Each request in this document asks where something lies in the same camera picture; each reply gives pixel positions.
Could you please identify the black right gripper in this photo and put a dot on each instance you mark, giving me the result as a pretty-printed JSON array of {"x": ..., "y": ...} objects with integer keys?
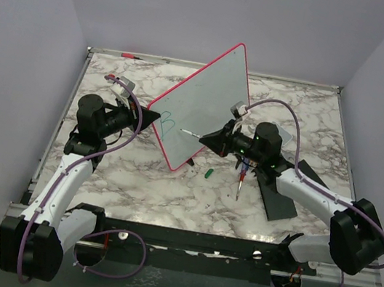
[{"x": 218, "y": 140}]

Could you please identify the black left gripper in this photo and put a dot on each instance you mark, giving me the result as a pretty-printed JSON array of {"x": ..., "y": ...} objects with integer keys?
[{"x": 148, "y": 117}]

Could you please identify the green marker cap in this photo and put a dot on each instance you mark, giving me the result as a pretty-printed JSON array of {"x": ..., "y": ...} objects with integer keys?
[{"x": 209, "y": 173}]

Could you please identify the green whiteboard marker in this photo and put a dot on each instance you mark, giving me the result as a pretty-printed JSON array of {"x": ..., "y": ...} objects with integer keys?
[{"x": 190, "y": 133}]

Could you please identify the pink framed whiteboard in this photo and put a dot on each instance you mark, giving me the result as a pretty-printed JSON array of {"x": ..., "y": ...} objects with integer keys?
[{"x": 200, "y": 104}]

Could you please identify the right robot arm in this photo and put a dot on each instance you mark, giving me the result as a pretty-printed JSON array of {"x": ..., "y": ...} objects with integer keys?
[{"x": 354, "y": 240}]

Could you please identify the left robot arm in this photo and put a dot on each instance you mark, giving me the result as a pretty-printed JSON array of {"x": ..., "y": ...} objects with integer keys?
[{"x": 33, "y": 244}]

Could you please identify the blue transparent screwdriver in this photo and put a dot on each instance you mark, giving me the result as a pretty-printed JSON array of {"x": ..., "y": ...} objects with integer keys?
[{"x": 243, "y": 173}]

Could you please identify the grey white router box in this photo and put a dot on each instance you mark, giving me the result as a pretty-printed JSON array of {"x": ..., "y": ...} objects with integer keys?
[{"x": 284, "y": 134}]

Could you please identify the black flat box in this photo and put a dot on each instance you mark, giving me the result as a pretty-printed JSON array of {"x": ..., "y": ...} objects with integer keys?
[{"x": 276, "y": 206}]

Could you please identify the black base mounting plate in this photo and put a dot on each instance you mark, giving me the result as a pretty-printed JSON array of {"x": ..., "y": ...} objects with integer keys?
[{"x": 198, "y": 253}]

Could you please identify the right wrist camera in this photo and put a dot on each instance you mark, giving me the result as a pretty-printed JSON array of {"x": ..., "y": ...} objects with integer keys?
[{"x": 239, "y": 112}]

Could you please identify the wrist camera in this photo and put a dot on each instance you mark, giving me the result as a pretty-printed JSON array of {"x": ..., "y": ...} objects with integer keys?
[
  {"x": 239, "y": 112},
  {"x": 120, "y": 93}
]

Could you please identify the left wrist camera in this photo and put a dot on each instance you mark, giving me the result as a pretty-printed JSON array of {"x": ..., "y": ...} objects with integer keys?
[{"x": 120, "y": 93}]

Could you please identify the red marker at wall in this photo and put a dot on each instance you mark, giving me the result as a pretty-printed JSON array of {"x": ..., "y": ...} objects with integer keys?
[{"x": 130, "y": 56}]

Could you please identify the black network switch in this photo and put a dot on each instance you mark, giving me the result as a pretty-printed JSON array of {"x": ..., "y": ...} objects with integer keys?
[{"x": 305, "y": 169}]

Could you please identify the aluminium frame rail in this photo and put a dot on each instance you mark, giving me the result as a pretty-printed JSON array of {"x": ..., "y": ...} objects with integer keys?
[{"x": 363, "y": 277}]

